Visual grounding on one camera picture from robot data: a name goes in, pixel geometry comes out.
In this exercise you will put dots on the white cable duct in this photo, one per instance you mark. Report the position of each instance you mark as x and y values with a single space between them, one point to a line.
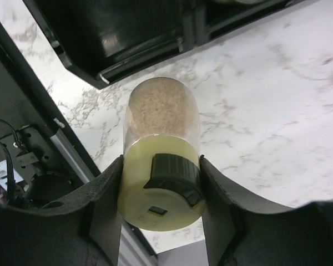
3 174

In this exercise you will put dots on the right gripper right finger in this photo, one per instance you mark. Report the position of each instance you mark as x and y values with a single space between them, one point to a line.
243 228

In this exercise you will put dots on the yellow lid spice jar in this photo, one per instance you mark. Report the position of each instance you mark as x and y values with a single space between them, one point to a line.
161 189

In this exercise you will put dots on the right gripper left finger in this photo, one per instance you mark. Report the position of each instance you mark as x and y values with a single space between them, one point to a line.
81 228

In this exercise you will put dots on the black compartment organizer tray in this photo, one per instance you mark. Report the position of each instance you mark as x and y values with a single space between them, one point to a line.
103 41

